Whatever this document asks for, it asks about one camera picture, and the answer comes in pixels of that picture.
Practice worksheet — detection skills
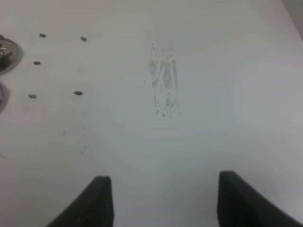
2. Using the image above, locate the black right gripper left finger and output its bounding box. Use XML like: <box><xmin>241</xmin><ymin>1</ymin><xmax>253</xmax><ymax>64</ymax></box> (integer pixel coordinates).
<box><xmin>48</xmin><ymin>176</ymin><xmax>114</xmax><ymax>227</ymax></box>

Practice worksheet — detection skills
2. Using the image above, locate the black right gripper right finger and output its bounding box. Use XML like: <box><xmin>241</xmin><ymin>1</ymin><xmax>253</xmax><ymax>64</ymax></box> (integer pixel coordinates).
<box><xmin>217</xmin><ymin>171</ymin><xmax>302</xmax><ymax>227</ymax></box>

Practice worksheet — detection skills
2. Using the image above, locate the near stainless steel saucer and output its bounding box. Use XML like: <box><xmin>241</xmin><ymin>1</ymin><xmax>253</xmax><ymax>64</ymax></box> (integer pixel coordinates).
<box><xmin>0</xmin><ymin>82</ymin><xmax>9</xmax><ymax>112</ymax></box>

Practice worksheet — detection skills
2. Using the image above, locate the stainless steel saucer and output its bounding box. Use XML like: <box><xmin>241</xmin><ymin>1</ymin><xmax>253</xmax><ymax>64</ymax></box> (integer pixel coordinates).
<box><xmin>0</xmin><ymin>35</ymin><xmax>23</xmax><ymax>75</ymax></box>
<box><xmin>0</xmin><ymin>82</ymin><xmax>9</xmax><ymax>112</ymax></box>

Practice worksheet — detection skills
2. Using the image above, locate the far stainless steel saucer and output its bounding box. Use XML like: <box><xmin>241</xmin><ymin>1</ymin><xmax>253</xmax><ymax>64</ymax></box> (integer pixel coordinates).
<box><xmin>0</xmin><ymin>35</ymin><xmax>23</xmax><ymax>75</ymax></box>

